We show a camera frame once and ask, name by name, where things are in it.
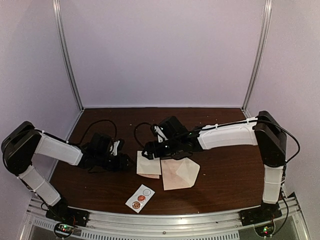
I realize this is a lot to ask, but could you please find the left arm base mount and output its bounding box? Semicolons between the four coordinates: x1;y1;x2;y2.
42;197;90;240

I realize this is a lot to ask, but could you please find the right black camera cable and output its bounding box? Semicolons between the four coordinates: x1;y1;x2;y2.
134;121;153;148

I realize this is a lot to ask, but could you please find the aluminium frame post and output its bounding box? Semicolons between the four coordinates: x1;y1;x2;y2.
52;0;84;111
241;0;273;117

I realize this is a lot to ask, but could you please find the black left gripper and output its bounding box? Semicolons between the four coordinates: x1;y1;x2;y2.
95;152;136;173

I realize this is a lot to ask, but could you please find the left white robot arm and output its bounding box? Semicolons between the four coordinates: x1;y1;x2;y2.
0;121;135;222

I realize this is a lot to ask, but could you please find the left aluminium frame post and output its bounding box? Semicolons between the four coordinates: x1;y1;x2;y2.
52;0;84;111

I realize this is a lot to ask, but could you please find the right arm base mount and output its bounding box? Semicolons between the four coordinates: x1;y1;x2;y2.
239;201;282;238

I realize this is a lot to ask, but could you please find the left black camera cable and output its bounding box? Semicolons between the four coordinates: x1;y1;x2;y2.
79;120;118;148

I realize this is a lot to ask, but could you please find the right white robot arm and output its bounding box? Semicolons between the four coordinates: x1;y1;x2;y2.
142;110;287;221

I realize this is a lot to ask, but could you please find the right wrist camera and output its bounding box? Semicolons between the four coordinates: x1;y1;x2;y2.
151;124;168;143

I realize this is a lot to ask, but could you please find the front aluminium rail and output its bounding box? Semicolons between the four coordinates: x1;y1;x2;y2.
18;197;311;240

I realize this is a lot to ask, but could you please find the black camera cable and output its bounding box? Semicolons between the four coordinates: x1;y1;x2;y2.
79;120;118;148
134;121;153;148

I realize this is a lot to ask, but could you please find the sticker sheet with seals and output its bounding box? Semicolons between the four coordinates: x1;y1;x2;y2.
125;184;155;214

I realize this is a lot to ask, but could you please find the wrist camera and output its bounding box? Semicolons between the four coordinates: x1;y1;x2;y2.
109;139;125;156
151;124;168;143

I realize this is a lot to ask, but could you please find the cream spare paper sheet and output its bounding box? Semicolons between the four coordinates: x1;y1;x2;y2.
136;151;162;179

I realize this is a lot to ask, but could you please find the right aluminium frame post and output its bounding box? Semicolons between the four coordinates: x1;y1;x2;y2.
241;0;273;117

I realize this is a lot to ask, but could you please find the cream envelope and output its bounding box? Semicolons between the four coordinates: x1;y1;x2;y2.
161;158;201;191

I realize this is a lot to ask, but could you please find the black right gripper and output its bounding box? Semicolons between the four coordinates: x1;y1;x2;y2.
142;136;182;160

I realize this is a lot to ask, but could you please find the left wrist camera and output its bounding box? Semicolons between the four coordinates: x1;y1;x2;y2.
109;139;125;156

